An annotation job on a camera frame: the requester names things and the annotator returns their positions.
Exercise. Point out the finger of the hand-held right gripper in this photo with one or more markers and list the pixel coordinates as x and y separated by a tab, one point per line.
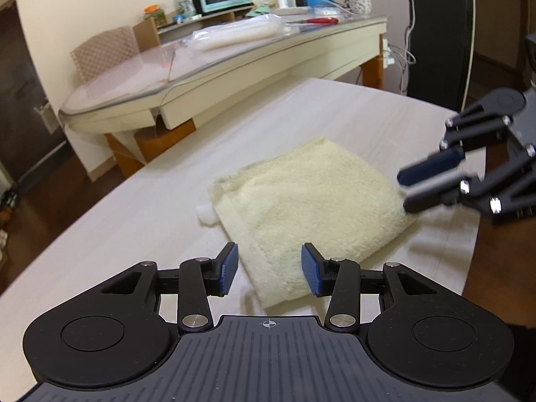
431	199
431	165

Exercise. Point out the cream glass topped dining table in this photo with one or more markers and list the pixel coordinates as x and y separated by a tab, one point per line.
251	83

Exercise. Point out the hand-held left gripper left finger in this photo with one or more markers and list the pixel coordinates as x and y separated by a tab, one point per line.
229	270

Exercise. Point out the white power strip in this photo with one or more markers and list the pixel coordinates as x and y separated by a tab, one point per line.
386	52

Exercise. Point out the clear plastic container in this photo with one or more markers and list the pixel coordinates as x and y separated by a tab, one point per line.
287	2

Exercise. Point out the orange lidded glass jar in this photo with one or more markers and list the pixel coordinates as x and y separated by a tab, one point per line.
155	16

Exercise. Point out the white red packet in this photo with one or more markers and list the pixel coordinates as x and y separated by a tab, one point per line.
185	3

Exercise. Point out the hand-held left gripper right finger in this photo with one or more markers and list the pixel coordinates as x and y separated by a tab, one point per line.
310	270

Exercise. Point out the quilted beige chair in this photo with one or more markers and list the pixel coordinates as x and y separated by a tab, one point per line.
104	52

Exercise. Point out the clear plastic wrapped package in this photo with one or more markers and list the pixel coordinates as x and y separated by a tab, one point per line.
238	33

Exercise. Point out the black tall appliance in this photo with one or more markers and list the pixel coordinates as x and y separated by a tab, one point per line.
439	33

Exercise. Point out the dark brown door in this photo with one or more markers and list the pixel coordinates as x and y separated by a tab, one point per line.
16	92

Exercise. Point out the cream yellow towel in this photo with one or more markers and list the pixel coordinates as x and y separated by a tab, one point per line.
310	201

